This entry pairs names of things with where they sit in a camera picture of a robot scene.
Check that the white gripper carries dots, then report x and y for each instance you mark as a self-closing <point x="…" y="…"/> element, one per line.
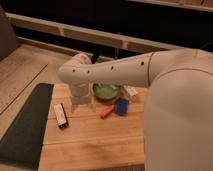
<point x="80" y="94"/>

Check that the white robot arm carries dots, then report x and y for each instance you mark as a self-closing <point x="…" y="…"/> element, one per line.
<point x="178" y="111"/>

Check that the green bowl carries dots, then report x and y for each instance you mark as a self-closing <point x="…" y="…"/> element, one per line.
<point x="106" y="92"/>

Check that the orange carrot toy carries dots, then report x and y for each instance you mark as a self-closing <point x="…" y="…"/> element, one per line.
<point x="106" y="111"/>

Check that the white tube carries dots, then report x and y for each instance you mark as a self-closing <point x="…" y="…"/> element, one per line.
<point x="130" y="91"/>

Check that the dark floor mat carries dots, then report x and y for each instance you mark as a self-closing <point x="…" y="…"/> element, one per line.
<point x="22" y="143"/>

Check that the white wall rail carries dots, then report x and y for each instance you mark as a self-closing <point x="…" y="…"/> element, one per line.
<point x="89" y="35"/>

